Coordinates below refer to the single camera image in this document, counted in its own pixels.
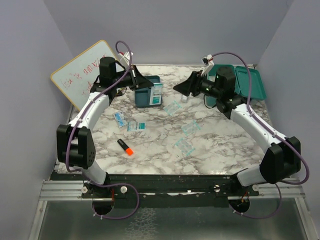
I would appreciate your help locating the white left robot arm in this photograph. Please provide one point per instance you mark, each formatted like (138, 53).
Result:
(75, 144)

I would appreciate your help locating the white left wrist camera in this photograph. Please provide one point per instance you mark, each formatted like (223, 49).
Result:
(124, 58)

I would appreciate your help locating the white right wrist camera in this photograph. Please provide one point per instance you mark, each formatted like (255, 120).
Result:
(208, 64)

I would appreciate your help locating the small gauze dressing packet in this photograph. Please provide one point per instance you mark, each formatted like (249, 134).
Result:
(134, 126)

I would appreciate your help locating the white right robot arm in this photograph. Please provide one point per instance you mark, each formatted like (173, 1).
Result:
(280, 159)

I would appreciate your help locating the teal plaster sheet middle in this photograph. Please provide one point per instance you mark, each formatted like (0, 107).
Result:
(190, 128)

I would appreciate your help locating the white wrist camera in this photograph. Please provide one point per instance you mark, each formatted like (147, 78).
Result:
(124, 58)
(208, 64)

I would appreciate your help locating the teal medicine kit box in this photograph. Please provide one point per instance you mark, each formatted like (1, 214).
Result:
(242, 84)

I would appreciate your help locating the teal plaster sheet far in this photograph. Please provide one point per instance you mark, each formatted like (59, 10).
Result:
(172, 108)

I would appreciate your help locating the teal plaster sheet near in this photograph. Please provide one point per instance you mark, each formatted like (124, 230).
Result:
(184, 146)

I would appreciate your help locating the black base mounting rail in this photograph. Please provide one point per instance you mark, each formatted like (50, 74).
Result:
(168, 191)

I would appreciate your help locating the teal divided tray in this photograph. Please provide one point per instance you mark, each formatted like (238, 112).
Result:
(142, 96)

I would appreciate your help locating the long gauze dressing packet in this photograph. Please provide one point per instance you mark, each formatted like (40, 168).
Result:
(156, 94)

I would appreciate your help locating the black orange highlighter marker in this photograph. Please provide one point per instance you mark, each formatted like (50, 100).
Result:
(125, 147)

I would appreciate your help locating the blue alcohol pad sachets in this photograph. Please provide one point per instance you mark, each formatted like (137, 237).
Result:
(120, 119)

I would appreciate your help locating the teal plaster sheet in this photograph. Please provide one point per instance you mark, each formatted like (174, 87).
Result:
(172, 108)
(184, 146)
(190, 128)

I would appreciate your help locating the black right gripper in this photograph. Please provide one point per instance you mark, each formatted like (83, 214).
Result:
(191, 85)

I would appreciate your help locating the yellow framed whiteboard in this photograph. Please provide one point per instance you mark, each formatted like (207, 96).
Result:
(75, 78)

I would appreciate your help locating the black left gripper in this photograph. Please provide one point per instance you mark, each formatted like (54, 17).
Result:
(138, 79)

